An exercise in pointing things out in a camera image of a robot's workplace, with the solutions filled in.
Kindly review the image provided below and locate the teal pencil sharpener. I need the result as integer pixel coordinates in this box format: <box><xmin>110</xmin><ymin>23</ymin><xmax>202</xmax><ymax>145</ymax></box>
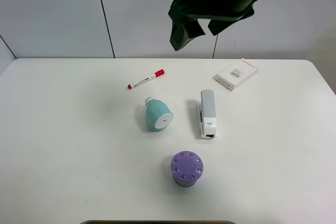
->
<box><xmin>145</xmin><ymin>97</ymin><xmax>174</xmax><ymax>132</ymax></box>

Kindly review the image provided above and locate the white card box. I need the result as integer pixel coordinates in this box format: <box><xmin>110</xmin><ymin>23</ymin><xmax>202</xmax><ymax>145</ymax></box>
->
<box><xmin>214</xmin><ymin>59</ymin><xmax>259</xmax><ymax>91</ymax></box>

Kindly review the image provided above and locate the white grey stapler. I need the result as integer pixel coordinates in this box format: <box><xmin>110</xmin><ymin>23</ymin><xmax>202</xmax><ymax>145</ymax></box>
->
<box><xmin>196</xmin><ymin>90</ymin><xmax>217</xmax><ymax>139</ymax></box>

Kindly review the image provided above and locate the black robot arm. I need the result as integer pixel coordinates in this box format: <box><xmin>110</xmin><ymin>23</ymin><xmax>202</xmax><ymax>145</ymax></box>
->
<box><xmin>168</xmin><ymin>0</ymin><xmax>258</xmax><ymax>51</ymax></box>

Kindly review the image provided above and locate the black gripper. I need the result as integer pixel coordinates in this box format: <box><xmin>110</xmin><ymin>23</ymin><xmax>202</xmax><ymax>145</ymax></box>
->
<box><xmin>169</xmin><ymin>0</ymin><xmax>257</xmax><ymax>51</ymax></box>

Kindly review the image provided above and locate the purple lidded jar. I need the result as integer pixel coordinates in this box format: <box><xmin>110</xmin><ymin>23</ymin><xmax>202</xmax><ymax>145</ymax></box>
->
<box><xmin>171</xmin><ymin>151</ymin><xmax>204</xmax><ymax>187</ymax></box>

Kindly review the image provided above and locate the red whiteboard marker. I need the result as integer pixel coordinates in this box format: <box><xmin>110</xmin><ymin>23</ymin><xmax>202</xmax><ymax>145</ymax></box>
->
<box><xmin>127</xmin><ymin>69</ymin><xmax>165</xmax><ymax>90</ymax></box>

